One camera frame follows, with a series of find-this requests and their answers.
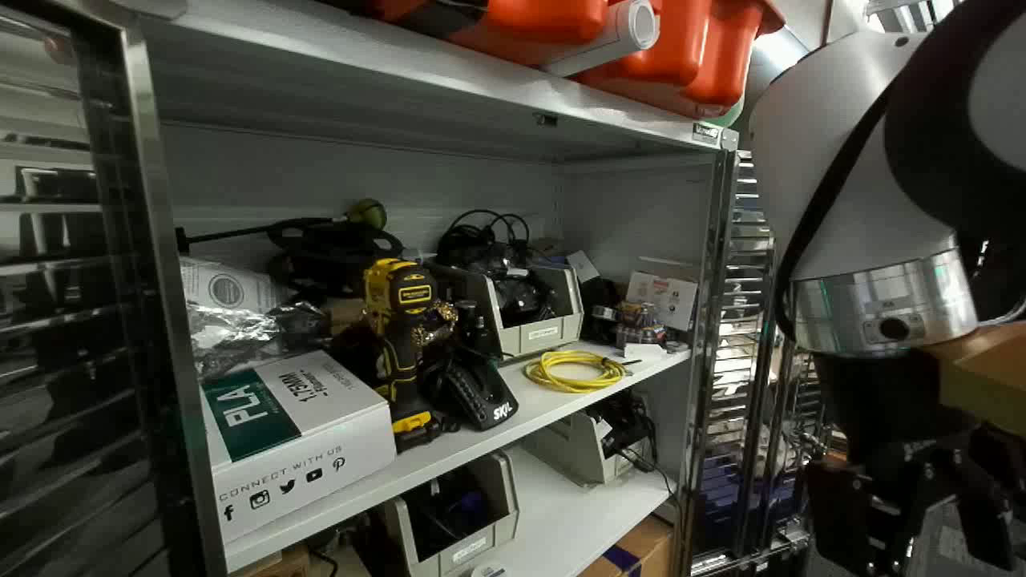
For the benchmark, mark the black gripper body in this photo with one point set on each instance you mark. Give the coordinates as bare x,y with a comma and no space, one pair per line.
872,518

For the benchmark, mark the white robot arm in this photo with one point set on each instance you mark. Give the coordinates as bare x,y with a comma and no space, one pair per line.
894,169

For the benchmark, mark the cardboard box on floor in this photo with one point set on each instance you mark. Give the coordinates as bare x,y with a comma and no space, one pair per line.
639,552

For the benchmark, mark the small box white card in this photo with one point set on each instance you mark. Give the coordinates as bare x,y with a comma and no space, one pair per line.
672,298

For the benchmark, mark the small colourful items box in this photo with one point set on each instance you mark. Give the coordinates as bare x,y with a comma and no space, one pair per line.
637,321

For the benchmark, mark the white tool bin middle shelf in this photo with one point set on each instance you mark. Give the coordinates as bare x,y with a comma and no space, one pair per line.
527,313

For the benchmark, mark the white cardboard box green label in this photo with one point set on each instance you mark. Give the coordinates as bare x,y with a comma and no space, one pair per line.
287,434

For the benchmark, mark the white bin lower shelf right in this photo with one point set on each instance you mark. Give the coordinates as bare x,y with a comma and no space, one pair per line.
602,443

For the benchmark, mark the white bin lower shelf centre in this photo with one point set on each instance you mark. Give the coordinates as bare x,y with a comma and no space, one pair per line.
456,519

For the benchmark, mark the black battery charger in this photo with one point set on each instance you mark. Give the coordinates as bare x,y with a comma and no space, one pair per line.
471,390

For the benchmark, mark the metal shelving unit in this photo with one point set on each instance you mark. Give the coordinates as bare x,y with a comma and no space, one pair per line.
271,106

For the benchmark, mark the orange container on top shelf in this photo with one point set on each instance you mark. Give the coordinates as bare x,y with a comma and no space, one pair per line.
684,57

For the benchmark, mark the yellow black power drill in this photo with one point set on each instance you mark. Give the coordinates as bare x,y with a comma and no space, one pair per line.
399,307

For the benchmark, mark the white packaged item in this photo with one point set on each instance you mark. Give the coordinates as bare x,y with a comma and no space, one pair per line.
246,315

